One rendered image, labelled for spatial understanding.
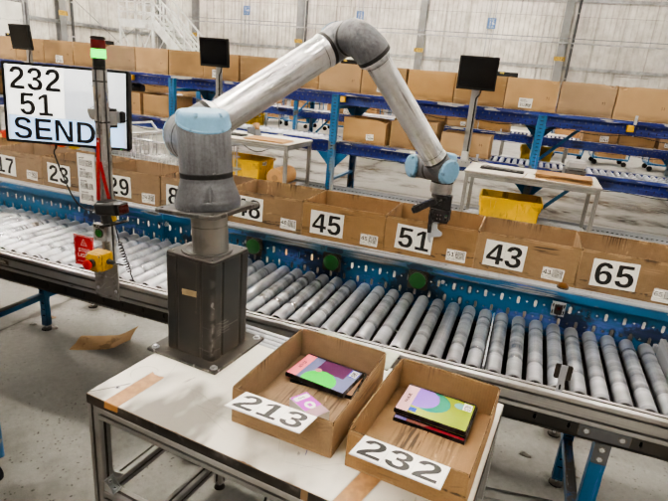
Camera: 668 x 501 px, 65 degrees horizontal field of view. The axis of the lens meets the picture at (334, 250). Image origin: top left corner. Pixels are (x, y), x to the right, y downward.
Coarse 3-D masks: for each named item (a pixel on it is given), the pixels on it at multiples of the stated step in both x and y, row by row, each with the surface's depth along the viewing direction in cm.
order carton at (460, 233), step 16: (400, 208) 249; (416, 224) 223; (448, 224) 247; (464, 224) 245; (480, 224) 242; (384, 240) 230; (448, 240) 220; (464, 240) 218; (416, 256) 227; (432, 256) 224
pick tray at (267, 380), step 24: (312, 336) 163; (264, 360) 145; (288, 360) 159; (336, 360) 162; (360, 360) 158; (384, 360) 153; (240, 384) 134; (264, 384) 147; (288, 384) 150; (336, 408) 142; (360, 408) 139; (264, 432) 131; (288, 432) 127; (312, 432) 124; (336, 432) 124
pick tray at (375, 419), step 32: (384, 384) 139; (416, 384) 152; (448, 384) 148; (480, 384) 143; (384, 416) 140; (480, 416) 144; (352, 448) 120; (416, 448) 128; (448, 448) 130; (480, 448) 117; (384, 480) 118; (448, 480) 111
